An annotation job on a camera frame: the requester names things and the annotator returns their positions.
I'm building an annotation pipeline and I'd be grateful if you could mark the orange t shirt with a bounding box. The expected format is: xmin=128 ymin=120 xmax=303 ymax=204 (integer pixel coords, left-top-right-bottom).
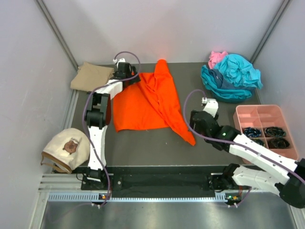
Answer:
xmin=112 ymin=59 xmax=195 ymax=146

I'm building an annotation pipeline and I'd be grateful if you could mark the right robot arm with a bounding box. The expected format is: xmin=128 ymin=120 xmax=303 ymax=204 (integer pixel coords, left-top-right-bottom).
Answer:
xmin=189 ymin=111 xmax=305 ymax=209

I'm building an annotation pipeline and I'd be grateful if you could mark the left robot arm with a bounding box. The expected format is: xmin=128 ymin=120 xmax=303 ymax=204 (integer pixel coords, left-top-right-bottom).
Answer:
xmin=81 ymin=58 xmax=140 ymax=190

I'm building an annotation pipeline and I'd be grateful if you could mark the folded beige t shirt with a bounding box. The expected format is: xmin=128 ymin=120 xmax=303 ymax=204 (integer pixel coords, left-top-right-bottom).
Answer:
xmin=70 ymin=62 xmax=114 ymax=92

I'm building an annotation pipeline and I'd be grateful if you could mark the pink divided tray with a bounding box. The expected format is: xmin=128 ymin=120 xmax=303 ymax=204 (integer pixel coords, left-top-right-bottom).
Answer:
xmin=233 ymin=105 xmax=299 ymax=160

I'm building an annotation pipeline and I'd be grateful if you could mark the turquoise t shirt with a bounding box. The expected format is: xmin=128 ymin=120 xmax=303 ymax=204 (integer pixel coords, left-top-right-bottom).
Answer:
xmin=215 ymin=53 xmax=263 ymax=95

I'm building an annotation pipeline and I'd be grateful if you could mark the pink t shirt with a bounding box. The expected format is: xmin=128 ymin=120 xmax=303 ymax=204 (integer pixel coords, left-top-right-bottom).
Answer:
xmin=208 ymin=51 xmax=228 ymax=69

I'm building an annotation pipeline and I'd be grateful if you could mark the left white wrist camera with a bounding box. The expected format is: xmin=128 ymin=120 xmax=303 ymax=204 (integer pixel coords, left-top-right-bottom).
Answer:
xmin=113 ymin=58 xmax=126 ymax=66

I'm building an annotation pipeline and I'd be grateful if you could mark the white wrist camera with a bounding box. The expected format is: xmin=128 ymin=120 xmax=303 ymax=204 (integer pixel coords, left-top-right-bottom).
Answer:
xmin=113 ymin=58 xmax=126 ymax=66
xmin=202 ymin=97 xmax=219 ymax=118

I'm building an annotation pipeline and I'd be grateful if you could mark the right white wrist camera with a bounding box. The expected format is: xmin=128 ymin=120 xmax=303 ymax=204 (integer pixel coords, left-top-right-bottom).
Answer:
xmin=202 ymin=97 xmax=219 ymax=118

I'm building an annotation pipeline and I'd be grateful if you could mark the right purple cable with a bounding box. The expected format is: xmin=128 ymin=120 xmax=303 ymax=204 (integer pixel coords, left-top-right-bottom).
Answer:
xmin=185 ymin=89 xmax=305 ymax=207

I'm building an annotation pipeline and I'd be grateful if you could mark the blue patterned hair tie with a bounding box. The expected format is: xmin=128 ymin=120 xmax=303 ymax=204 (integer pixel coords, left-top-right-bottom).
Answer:
xmin=243 ymin=127 xmax=262 ymax=137

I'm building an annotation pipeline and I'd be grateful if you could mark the black hair tie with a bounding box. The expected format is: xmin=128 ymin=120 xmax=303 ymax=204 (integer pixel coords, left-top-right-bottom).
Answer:
xmin=264 ymin=126 xmax=286 ymax=137

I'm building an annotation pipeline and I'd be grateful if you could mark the dark hair tie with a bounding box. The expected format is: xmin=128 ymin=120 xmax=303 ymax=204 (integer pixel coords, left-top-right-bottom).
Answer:
xmin=268 ymin=137 xmax=291 ymax=148

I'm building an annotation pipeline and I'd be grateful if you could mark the grey slotted cable duct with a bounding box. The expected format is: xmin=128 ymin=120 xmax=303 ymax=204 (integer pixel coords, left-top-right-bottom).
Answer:
xmin=47 ymin=192 xmax=241 ymax=203

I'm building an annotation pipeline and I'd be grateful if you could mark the aluminium frame rail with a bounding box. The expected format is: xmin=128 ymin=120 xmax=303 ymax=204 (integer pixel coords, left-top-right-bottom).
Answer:
xmin=38 ymin=173 xmax=298 ymax=191

